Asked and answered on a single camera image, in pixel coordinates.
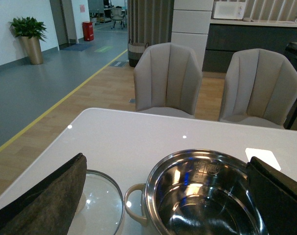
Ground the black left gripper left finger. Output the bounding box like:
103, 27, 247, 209
0, 153, 87, 235

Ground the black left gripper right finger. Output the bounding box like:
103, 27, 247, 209
247, 157, 297, 235

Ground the glass pot lid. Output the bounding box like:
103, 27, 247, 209
68, 170, 124, 235

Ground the white electric cooking pot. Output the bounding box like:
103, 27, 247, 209
124, 149, 268, 235

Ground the beige chair right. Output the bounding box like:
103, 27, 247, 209
218, 48, 294, 129

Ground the beige chair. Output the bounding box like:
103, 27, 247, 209
134, 43, 203, 118
218, 48, 294, 129

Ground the black appliance at right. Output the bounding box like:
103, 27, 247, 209
284, 42, 297, 129

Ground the blue floor mat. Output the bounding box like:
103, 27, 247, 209
63, 44, 92, 51

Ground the beige chair left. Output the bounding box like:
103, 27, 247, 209
134, 43, 203, 118

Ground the dark kitchen counter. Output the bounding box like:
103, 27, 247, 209
203, 22, 297, 73

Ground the potted green plant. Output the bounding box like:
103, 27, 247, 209
9, 17, 46, 65

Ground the woven basket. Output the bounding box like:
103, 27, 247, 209
128, 39, 149, 68

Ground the red bin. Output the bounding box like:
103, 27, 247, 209
82, 22, 94, 41

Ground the white microwave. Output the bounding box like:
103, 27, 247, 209
212, 1, 246, 20

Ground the office chair in hallway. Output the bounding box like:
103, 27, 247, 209
111, 8, 125, 29

